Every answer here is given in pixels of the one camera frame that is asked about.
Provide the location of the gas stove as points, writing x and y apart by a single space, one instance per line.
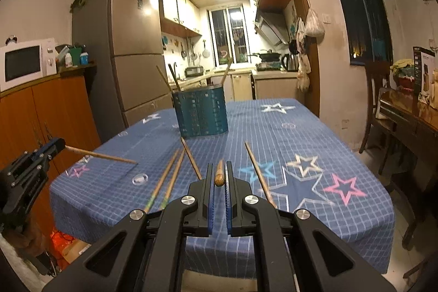
268 65

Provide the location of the black toaster oven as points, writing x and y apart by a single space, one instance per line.
194 71

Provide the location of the kitchen window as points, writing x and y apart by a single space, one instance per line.
227 39

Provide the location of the white bottle red label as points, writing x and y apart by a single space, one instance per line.
68 60

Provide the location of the black wok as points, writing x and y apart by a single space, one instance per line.
268 56

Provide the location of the teal perforated utensil holder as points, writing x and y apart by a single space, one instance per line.
200 112

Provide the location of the steel electric kettle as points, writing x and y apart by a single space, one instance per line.
289 62

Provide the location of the steel range hood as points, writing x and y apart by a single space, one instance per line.
272 28

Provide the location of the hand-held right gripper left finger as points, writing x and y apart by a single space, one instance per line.
209 203

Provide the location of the beige kitchen base cabinets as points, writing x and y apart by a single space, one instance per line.
273 86

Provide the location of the hanging metal ladle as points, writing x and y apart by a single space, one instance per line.
184 54
194 55

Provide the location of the white microwave oven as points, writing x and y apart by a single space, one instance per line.
24 64

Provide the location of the dark wooden chair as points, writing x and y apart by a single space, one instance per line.
376 80

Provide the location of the black hanging pan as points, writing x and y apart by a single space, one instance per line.
293 46

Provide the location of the white bottle blue label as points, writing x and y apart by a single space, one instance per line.
84 59

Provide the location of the beige hanging bag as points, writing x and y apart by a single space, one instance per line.
304 73

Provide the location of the dark room window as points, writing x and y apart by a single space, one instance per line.
362 21

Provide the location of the white hanging cloth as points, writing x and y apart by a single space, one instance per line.
301 37

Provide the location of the white wall switch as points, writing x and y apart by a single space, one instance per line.
326 18

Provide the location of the blue star printed tablecloth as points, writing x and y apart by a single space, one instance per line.
291 148

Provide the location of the orange wooden cabinet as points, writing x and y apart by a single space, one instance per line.
51 114

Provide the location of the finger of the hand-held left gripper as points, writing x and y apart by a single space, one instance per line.
48 150

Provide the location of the grey refrigerator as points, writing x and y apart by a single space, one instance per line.
133 39

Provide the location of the hanging metal strainer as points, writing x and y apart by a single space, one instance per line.
206 53

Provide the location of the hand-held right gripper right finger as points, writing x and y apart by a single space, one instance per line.
230 210

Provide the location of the person's left hand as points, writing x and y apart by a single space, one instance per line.
20 240

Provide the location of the brown wooden side table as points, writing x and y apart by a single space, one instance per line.
400 114

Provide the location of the black product box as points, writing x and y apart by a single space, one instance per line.
423 71

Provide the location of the wooden chopstick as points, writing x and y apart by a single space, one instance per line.
219 175
224 73
164 78
173 179
102 156
162 179
260 175
191 158
174 77

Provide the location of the green plastic container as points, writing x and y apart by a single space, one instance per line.
76 56

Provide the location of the white hanging plastic bag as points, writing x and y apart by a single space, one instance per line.
314 25

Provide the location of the beige wall cabinets brown underside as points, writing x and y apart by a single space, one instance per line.
179 11

